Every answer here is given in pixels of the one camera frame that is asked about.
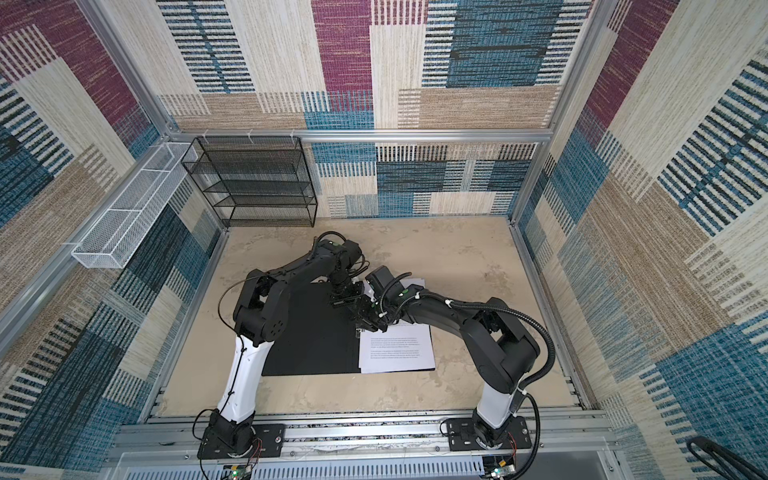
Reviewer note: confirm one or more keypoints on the black object bottom right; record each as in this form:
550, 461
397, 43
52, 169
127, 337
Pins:
722, 460

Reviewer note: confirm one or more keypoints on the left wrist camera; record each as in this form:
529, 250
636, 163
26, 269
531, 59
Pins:
349, 253

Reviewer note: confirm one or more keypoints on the aluminium front rail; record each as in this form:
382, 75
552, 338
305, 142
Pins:
573, 444

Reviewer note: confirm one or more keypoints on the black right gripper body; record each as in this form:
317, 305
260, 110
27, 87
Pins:
370, 315

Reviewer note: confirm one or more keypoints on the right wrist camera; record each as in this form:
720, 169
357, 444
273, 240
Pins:
378, 279

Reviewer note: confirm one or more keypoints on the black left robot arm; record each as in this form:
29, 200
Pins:
260, 316

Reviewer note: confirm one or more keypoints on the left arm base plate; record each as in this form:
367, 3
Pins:
244, 442

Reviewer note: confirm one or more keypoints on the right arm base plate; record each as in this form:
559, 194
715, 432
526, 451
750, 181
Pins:
465, 434

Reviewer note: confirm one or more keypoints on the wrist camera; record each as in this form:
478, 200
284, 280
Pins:
349, 253
378, 279

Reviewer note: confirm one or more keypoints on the red folder black inside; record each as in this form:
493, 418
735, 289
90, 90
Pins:
319, 339

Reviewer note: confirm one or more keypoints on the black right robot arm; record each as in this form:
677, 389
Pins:
501, 348

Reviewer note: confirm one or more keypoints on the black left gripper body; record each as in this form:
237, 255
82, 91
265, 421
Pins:
345, 292

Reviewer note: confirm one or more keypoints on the white wire mesh basket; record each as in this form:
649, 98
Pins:
117, 234

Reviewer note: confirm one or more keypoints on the black wire mesh shelf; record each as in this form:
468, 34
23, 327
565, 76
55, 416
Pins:
254, 181

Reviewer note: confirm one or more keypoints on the white text paper sheet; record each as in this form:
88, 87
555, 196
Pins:
404, 347

